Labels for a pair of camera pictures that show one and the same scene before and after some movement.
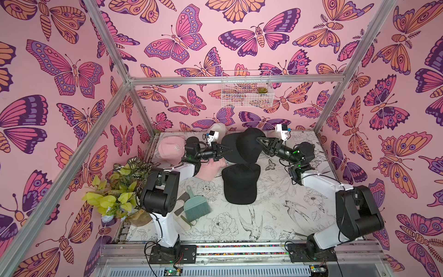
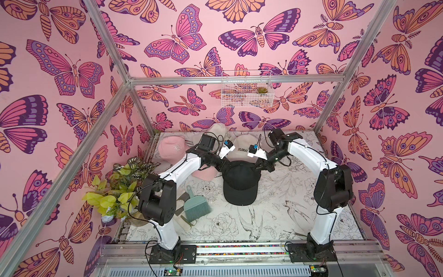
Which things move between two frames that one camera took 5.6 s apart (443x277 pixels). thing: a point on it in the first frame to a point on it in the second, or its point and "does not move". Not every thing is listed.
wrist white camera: [282, 128] to [254, 150]
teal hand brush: [195, 207] does not move
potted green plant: [121, 198] does not move
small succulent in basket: [261, 90] does not move
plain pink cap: [209, 169] does not move
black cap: [246, 149] to [240, 180]
